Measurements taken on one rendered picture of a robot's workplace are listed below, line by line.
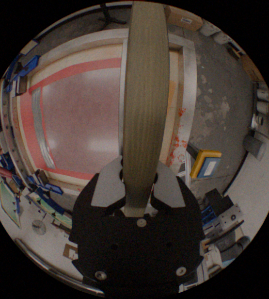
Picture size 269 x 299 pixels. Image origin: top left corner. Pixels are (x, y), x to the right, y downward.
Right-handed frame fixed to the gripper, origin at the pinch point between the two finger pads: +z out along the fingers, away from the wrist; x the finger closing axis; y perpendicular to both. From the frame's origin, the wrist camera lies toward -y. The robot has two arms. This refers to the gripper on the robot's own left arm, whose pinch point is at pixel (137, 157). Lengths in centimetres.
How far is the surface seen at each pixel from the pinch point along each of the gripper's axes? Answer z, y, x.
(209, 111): 110, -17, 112
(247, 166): 81, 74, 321
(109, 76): 14.0, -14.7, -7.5
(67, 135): 14.0, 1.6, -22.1
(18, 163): 7, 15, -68
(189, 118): 10.5, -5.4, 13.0
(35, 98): 13.3, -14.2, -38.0
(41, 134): 13.5, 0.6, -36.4
